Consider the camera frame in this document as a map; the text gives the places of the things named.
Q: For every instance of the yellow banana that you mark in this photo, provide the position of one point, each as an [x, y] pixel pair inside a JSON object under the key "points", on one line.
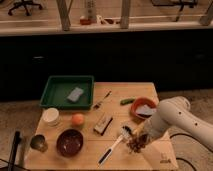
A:
{"points": [[138, 129]]}

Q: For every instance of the white dish brush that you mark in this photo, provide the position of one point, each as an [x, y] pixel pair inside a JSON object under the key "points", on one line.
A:
{"points": [[125, 133]]}

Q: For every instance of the red object on shelf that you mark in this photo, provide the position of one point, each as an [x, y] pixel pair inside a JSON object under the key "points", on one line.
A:
{"points": [[84, 21]]}

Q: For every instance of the dark brown bowl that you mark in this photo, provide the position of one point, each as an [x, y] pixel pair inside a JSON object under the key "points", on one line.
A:
{"points": [[69, 143]]}

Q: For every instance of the grey cloth in bowl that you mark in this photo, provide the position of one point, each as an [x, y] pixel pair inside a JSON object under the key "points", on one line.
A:
{"points": [[145, 110]]}

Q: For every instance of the grey sponge in tray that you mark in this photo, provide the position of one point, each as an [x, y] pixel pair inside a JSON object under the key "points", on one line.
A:
{"points": [[75, 94]]}

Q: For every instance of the green plastic tray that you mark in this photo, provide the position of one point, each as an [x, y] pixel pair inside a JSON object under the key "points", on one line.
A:
{"points": [[58, 88]]}

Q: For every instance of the black stand left edge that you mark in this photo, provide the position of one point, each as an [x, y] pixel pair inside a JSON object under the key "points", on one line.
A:
{"points": [[15, 143]]}

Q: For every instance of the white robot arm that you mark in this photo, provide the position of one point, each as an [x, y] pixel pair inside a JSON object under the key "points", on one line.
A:
{"points": [[176, 112]]}

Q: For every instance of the black office chair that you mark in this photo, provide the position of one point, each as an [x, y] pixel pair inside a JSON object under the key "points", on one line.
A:
{"points": [[25, 4]]}

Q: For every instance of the small green pepper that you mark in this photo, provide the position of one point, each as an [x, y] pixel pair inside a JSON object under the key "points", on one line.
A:
{"points": [[127, 101]]}

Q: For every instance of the orange fruit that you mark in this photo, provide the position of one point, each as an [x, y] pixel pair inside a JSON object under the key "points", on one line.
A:
{"points": [[77, 119]]}

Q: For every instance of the metal cup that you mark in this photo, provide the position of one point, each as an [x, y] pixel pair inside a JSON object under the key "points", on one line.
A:
{"points": [[38, 142]]}

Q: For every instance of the small brush with dark bristles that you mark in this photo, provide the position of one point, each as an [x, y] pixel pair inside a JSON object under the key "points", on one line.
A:
{"points": [[96, 106]]}

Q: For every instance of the orange bowl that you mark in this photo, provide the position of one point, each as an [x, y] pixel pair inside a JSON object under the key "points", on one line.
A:
{"points": [[140, 102]]}

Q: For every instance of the wooden block eraser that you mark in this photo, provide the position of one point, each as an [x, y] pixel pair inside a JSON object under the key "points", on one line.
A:
{"points": [[102, 124]]}

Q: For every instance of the dark grape bunch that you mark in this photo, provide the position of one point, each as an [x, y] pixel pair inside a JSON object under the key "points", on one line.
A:
{"points": [[136, 143]]}

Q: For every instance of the white lidded container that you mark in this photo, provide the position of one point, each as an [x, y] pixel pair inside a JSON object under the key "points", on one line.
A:
{"points": [[51, 116]]}

